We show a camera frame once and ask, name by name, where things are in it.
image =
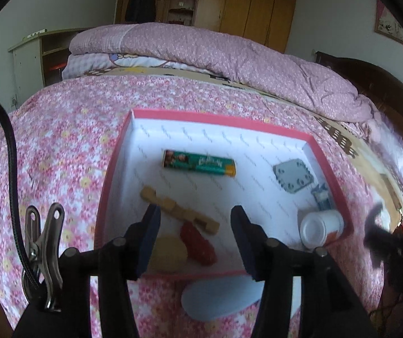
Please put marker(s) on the pink folded quilt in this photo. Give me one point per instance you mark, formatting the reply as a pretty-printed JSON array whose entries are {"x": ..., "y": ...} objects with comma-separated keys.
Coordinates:
[{"x": 222, "y": 49}]

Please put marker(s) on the pale yellow round piece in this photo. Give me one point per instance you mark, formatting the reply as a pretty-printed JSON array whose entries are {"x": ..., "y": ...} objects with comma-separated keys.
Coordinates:
[{"x": 170, "y": 255}]

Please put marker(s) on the framed wall picture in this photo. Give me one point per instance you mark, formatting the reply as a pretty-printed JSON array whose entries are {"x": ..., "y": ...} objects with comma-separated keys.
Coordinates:
[{"x": 391, "y": 24}]

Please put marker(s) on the white plastic jar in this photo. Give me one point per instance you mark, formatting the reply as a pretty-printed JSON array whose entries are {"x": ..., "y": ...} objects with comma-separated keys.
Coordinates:
[{"x": 319, "y": 227}]

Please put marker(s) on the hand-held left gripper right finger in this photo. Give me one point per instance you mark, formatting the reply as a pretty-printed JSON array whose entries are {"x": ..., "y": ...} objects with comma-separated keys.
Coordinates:
[{"x": 245, "y": 246}]

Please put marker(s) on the wooden wardrobe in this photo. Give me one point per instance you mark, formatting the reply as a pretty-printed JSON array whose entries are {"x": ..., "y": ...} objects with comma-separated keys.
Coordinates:
[{"x": 257, "y": 7}]

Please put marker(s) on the wooden block toy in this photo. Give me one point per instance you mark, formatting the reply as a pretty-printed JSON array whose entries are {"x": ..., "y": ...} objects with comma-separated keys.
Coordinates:
[{"x": 173, "y": 207}]

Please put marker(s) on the grey plate with holes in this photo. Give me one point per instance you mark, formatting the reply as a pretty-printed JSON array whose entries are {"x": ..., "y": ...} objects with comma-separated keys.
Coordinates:
[{"x": 294, "y": 176}]

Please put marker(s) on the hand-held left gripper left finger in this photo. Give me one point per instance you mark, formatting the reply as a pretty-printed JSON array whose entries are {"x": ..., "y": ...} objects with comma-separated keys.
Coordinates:
[{"x": 150, "y": 241}]

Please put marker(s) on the red-rimmed white tray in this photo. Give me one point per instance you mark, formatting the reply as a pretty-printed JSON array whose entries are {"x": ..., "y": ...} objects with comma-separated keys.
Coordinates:
[{"x": 205, "y": 190}]

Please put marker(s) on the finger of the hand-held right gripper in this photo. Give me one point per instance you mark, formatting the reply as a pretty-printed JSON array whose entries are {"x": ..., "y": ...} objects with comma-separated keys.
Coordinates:
[{"x": 375, "y": 229}]

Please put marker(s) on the red bumpy plastic piece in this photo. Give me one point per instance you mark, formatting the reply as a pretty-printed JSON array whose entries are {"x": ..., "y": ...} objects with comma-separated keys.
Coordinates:
[{"x": 198, "y": 244}]

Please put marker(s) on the red stool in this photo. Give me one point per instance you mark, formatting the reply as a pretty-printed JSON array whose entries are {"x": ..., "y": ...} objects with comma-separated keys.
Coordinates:
[{"x": 59, "y": 67}]

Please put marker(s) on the pale green desk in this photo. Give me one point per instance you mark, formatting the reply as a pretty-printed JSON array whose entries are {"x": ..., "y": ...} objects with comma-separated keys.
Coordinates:
[{"x": 25, "y": 67}]

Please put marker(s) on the dark wooden headboard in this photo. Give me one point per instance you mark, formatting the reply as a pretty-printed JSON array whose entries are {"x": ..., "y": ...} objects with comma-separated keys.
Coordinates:
[{"x": 381, "y": 81}]

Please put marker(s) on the pink floral bedsheet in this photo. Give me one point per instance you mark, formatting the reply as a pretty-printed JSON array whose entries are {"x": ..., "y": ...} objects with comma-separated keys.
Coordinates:
[{"x": 64, "y": 141}]

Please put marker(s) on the dark hanging coat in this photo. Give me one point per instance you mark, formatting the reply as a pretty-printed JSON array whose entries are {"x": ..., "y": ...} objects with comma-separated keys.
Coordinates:
[{"x": 140, "y": 1}]

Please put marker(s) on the metal spring clip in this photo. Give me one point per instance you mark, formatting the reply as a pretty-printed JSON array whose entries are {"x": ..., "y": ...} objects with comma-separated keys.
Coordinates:
[{"x": 46, "y": 250}]

